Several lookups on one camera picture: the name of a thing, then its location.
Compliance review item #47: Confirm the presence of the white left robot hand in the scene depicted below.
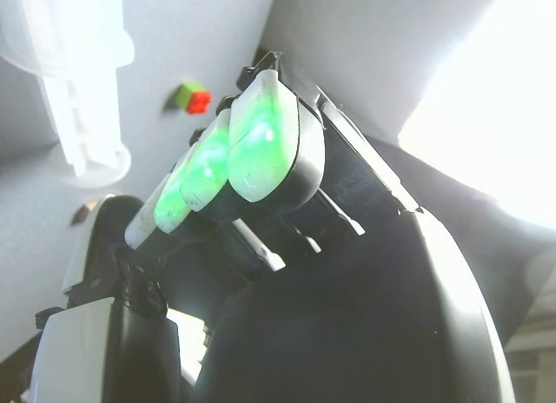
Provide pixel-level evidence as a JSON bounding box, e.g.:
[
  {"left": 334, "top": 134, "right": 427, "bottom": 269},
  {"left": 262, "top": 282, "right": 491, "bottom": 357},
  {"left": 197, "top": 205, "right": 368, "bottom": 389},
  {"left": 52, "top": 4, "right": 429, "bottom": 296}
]
[{"left": 25, "top": 50, "right": 518, "bottom": 403}]

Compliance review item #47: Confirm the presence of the large translucent plastic syringe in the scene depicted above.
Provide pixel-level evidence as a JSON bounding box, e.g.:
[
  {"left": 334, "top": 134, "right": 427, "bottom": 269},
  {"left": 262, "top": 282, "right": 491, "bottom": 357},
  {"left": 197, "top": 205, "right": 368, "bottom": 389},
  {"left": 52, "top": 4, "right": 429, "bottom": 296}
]
[{"left": 0, "top": 0, "right": 136, "bottom": 189}]

